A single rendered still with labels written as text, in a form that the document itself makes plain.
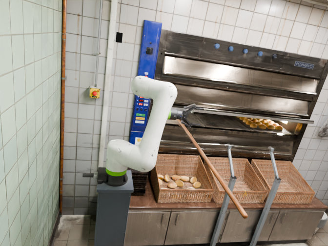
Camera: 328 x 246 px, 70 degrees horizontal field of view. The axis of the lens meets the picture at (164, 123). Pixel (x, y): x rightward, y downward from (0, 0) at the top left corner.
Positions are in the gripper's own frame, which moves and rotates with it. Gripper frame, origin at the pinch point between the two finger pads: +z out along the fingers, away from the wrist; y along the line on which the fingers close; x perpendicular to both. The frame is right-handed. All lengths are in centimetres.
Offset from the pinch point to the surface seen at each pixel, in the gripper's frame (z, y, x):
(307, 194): 145, 79, -6
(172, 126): -6, 32, -55
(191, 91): 8, -8, -56
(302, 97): 141, -17, -56
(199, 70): 12, -30, -55
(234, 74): 50, -31, -55
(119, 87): -64, -3, -55
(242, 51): 52, -54, -57
